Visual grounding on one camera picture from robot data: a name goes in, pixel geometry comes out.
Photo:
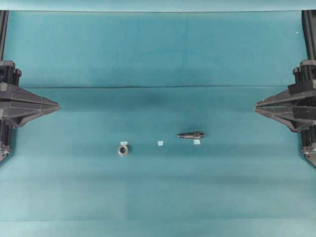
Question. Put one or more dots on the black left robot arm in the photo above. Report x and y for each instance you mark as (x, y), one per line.
(17, 105)

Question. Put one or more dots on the right white tape marker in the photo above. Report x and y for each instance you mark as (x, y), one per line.
(197, 142)

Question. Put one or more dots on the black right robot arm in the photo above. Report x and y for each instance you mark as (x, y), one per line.
(296, 106)

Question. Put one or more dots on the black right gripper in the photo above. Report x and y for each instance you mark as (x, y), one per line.
(299, 94)

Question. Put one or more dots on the dark threaded metal shaft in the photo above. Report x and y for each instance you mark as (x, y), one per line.
(192, 135)

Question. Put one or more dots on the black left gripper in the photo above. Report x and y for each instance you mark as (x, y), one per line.
(9, 91)

